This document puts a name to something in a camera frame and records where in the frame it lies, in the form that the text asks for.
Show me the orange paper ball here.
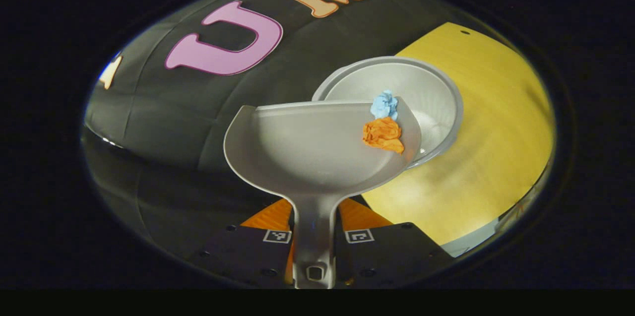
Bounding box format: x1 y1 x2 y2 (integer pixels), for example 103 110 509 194
362 117 405 154

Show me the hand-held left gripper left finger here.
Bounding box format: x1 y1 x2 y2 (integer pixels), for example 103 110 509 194
191 198 294 288

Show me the grey plastic dustpan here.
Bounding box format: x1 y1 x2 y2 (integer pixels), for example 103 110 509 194
223 97 422 289

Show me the blue paper ball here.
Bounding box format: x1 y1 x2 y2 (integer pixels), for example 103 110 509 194
370 90 399 121

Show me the white ribbed garbage bin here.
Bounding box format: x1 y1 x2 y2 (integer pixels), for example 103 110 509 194
312 56 464 170

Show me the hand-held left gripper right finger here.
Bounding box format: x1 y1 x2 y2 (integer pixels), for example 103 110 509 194
335 198 454 287

